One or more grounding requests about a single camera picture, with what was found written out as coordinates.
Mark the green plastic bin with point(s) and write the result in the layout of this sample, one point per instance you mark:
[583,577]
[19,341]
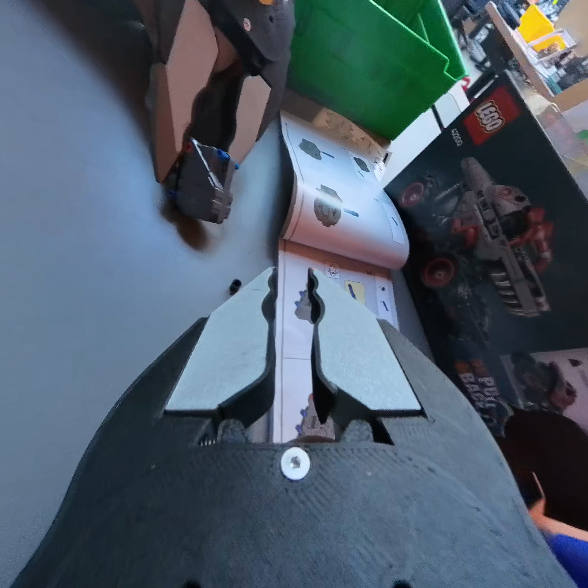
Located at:
[367,64]

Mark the wooden puzzle board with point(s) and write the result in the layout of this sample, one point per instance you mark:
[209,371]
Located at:
[349,126]

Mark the yellow plastic bin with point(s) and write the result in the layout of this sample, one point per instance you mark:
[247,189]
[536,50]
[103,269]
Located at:
[540,25]

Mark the blue cloth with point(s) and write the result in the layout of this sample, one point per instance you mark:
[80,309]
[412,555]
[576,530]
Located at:
[572,558]

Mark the lego instruction booklet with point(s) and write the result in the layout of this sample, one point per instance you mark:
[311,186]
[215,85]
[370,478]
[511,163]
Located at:
[340,216]

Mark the small black lego pin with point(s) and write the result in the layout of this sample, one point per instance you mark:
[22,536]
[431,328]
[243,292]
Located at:
[235,285]

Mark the grey lego motor block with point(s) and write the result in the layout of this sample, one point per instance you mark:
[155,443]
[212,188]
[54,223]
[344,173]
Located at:
[202,183]

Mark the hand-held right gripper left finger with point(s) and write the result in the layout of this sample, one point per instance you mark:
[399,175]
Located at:
[225,353]

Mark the black lego set box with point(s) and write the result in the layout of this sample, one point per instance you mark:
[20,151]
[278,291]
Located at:
[496,239]

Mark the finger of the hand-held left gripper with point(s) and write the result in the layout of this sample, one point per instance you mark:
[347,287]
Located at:
[252,110]
[179,92]

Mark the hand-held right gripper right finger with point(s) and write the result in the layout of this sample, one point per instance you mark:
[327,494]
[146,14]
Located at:
[363,363]

